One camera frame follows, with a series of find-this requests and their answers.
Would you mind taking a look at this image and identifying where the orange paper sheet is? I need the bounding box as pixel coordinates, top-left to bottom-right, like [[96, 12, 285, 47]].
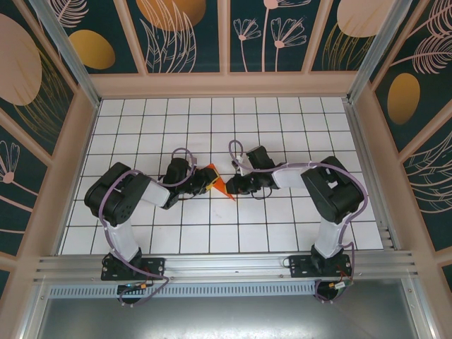
[[206, 162, 237, 203]]

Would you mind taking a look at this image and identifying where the grey metal sheet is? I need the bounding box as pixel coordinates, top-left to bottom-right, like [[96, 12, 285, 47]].
[[35, 296, 417, 339]]

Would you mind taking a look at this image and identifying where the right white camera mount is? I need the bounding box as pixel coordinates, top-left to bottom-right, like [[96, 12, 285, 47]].
[[233, 154, 249, 177]]

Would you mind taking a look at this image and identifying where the right camera thin black cable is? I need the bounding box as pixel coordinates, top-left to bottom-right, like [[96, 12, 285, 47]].
[[251, 186, 273, 201]]

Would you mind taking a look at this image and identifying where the aluminium mounting rail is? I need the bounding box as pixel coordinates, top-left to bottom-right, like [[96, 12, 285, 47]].
[[33, 251, 420, 285]]

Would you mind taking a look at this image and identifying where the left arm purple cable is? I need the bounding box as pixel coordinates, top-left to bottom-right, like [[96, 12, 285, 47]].
[[100, 147, 198, 308]]

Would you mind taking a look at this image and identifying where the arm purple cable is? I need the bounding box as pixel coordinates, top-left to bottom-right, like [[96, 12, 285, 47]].
[[227, 139, 369, 305], [100, 147, 198, 308]]

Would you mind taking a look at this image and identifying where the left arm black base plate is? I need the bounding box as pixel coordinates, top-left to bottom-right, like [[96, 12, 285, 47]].
[[101, 256, 166, 282]]

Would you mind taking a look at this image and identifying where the aluminium side rail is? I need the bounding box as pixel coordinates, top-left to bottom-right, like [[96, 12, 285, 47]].
[[342, 98, 402, 252]]

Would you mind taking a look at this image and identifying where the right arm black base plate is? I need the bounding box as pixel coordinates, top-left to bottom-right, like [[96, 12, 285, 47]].
[[288, 254, 352, 280]]

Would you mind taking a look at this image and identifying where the grey slotted cable duct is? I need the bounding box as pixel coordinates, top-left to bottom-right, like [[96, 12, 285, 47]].
[[47, 284, 319, 298]]

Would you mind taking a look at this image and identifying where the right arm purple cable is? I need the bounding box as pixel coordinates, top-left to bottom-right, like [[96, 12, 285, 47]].
[[227, 139, 369, 305]]

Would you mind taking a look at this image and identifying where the aluminium corner post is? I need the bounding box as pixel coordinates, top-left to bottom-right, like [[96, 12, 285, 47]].
[[345, 0, 415, 105], [28, 0, 103, 109]]

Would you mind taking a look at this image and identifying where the aluminium frame strut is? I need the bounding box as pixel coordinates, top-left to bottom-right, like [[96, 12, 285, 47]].
[[16, 282, 49, 339], [402, 270, 437, 339]]

